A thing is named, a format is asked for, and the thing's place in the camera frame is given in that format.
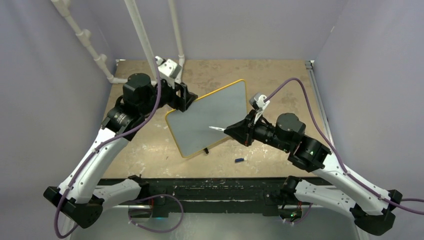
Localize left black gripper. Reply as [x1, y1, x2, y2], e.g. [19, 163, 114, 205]
[140, 76, 197, 116]

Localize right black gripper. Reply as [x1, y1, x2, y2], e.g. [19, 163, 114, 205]
[225, 109, 291, 152]

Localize whiteboard marker pen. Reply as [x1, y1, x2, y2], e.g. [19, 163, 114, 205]
[209, 126, 226, 132]

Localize yellow framed whiteboard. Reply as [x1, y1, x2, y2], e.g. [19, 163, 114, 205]
[165, 79, 248, 158]

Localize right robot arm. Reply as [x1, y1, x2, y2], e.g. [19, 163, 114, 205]
[223, 110, 402, 236]

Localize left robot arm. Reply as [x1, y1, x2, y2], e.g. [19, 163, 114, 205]
[43, 73, 198, 229]

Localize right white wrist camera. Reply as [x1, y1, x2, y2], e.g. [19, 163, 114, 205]
[248, 92, 270, 124]

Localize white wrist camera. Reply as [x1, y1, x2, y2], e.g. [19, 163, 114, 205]
[155, 56, 183, 89]
[248, 92, 270, 124]

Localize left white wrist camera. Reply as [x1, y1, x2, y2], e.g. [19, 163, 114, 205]
[155, 56, 183, 89]

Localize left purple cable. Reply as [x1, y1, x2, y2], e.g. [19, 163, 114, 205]
[53, 57, 163, 239]

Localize aluminium table frame rail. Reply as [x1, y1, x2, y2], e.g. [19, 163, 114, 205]
[304, 60, 370, 240]

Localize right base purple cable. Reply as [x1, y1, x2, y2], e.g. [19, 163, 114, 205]
[281, 202, 314, 226]

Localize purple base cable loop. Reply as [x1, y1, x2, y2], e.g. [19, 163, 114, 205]
[127, 194, 185, 233]

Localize white PVC pipe frame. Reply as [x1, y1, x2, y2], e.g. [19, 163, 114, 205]
[51, 0, 185, 85]

